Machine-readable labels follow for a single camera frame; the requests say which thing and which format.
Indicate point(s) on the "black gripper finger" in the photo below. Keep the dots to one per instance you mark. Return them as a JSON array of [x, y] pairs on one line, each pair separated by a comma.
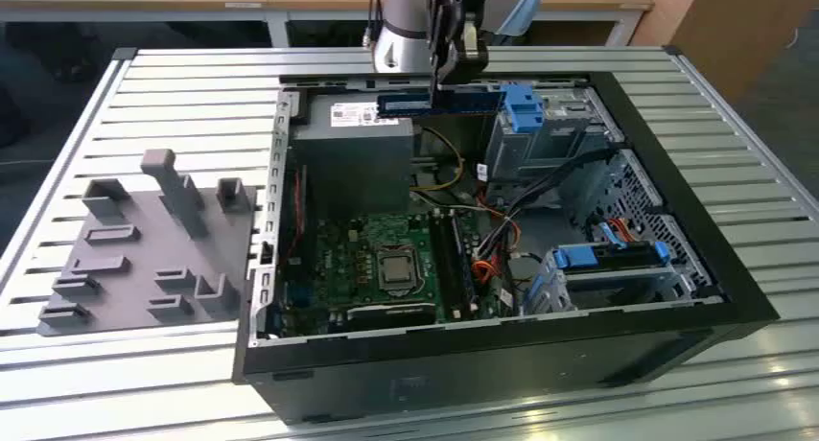
[[439, 67], [470, 53]]

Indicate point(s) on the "blue RAM stick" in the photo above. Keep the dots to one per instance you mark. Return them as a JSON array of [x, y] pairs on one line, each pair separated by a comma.
[[470, 105]]

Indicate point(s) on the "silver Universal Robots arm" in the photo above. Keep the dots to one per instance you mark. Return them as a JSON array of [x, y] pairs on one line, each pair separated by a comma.
[[399, 14]]

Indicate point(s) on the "black empty RAM slot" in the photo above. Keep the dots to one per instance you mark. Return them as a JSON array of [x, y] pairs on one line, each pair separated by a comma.
[[444, 263]]

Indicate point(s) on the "blue disk carrier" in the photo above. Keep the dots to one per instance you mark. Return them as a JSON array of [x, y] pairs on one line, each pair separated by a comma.
[[523, 108], [576, 258]]

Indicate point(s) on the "grey metal drive cage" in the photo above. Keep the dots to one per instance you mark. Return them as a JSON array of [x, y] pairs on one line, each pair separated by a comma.
[[544, 148]]

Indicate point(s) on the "grey power supply unit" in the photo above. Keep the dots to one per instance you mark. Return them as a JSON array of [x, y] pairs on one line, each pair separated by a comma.
[[352, 163]]

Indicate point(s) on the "wooden cabinet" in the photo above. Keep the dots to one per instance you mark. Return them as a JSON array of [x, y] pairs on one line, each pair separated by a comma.
[[735, 29]]

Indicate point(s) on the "CPU socket with silver CPU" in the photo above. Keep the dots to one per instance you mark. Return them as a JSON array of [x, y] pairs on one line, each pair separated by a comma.
[[396, 271]]

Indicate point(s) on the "green motherboard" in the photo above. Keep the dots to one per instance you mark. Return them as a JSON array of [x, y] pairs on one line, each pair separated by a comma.
[[358, 268]]

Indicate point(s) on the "black graphics card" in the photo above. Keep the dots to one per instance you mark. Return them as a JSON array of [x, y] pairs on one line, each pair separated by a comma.
[[390, 314]]

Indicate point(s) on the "grey metal disk bay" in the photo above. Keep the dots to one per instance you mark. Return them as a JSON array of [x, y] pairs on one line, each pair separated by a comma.
[[627, 283]]

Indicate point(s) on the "black open PC case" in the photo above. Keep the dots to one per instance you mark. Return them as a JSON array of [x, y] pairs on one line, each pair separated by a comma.
[[486, 364]]

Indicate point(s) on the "grey plastic parts rack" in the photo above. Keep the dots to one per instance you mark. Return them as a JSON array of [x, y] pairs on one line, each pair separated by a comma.
[[140, 268]]

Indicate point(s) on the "wood top desk white frame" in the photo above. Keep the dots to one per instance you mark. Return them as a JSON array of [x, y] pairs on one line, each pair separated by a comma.
[[192, 2]]

